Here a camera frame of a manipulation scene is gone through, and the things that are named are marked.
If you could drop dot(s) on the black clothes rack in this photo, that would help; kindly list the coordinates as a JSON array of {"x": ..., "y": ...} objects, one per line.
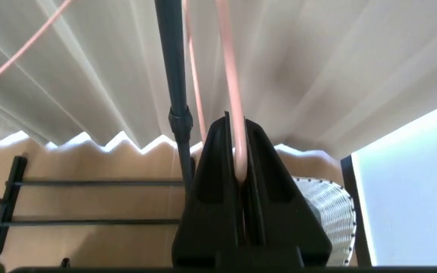
[{"x": 173, "y": 57}]

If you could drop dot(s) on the beige curtain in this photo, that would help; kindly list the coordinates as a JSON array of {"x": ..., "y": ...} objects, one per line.
[{"x": 317, "y": 76}]

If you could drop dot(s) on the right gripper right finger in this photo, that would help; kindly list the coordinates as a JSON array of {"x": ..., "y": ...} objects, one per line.
[{"x": 279, "y": 227}]

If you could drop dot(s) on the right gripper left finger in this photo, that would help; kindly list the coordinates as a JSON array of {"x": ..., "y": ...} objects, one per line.
[{"x": 207, "y": 227}]

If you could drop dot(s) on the white laundry basket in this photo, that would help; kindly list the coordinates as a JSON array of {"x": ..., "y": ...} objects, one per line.
[{"x": 332, "y": 212}]

